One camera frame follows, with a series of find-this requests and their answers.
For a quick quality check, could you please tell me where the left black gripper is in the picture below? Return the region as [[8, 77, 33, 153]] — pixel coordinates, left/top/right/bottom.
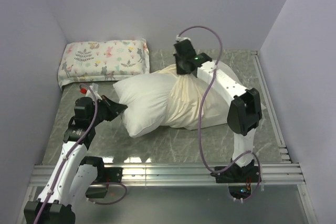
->
[[89, 95, 127, 126]]

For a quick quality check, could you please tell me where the cream pillowcase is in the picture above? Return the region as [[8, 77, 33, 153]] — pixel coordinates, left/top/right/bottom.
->
[[156, 64, 229, 130]]

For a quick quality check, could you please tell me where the white pillow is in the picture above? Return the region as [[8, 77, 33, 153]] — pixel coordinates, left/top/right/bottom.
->
[[113, 73, 176, 138]]

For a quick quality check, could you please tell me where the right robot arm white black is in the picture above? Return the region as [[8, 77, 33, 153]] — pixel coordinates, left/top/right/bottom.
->
[[174, 36, 262, 182]]

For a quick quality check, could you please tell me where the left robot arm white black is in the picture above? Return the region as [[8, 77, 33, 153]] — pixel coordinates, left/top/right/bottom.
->
[[24, 95, 127, 223]]

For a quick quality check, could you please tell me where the animal print patterned pillow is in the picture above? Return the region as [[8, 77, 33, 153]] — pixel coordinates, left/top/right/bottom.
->
[[58, 38, 150, 88]]

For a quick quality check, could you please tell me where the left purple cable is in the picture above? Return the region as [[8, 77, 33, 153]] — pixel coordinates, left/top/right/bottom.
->
[[33, 83, 99, 224]]

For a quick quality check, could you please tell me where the purple cable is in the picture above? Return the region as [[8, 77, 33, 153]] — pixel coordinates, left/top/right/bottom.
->
[[33, 83, 99, 224], [178, 25, 262, 204]]

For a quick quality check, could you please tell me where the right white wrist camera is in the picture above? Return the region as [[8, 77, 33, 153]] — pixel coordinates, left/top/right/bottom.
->
[[175, 30, 191, 42]]

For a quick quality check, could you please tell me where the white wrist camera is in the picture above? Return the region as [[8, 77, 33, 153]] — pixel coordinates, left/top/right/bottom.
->
[[175, 30, 191, 42], [79, 83, 102, 101]]

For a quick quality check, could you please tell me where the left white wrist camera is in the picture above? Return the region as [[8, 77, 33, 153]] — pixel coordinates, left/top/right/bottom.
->
[[79, 83, 102, 101]]

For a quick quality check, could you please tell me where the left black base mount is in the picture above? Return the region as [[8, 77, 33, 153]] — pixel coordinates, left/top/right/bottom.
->
[[85, 167, 123, 199]]

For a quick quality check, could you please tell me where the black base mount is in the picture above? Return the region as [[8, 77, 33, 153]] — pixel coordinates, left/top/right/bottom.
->
[[85, 167, 123, 199], [210, 161, 261, 202]]

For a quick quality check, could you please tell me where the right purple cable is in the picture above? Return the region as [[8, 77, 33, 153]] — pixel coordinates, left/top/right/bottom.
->
[[178, 25, 262, 204]]

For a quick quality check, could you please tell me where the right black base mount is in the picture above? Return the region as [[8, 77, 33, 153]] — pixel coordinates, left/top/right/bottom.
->
[[210, 161, 261, 202]]

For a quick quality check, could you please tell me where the aluminium right side rail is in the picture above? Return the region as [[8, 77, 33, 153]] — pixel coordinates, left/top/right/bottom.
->
[[251, 51, 292, 164]]

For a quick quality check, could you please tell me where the aluminium rail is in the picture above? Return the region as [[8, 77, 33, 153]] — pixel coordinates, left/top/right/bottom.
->
[[251, 51, 292, 164], [28, 162, 307, 187]]

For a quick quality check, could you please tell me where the aluminium front rail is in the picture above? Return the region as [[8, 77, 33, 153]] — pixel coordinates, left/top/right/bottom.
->
[[28, 162, 307, 187]]

